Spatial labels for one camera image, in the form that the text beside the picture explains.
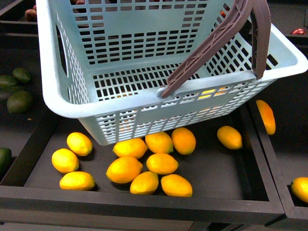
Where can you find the brown kiwi fruit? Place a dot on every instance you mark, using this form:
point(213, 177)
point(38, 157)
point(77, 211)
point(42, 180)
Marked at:
point(31, 15)

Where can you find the orange yellow mango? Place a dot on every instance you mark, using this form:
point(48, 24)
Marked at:
point(267, 116)
point(213, 101)

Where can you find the black lemon tray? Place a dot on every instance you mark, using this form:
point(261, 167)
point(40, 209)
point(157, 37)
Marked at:
point(225, 179)

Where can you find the red apple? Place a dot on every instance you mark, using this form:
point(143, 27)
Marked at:
point(298, 31)

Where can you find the brown basket handle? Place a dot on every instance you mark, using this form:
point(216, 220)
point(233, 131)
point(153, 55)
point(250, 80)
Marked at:
point(237, 16)

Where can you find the yellow lemon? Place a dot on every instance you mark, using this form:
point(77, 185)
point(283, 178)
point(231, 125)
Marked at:
point(159, 142)
point(124, 170)
point(230, 137)
point(162, 164)
point(135, 147)
point(79, 143)
point(183, 141)
point(176, 185)
point(145, 183)
point(77, 180)
point(65, 161)

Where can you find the light blue plastic basket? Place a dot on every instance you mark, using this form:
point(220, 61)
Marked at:
point(106, 64)

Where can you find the green avocado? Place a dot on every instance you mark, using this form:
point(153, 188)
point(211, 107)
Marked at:
point(20, 101)
point(22, 75)
point(5, 159)
point(8, 81)

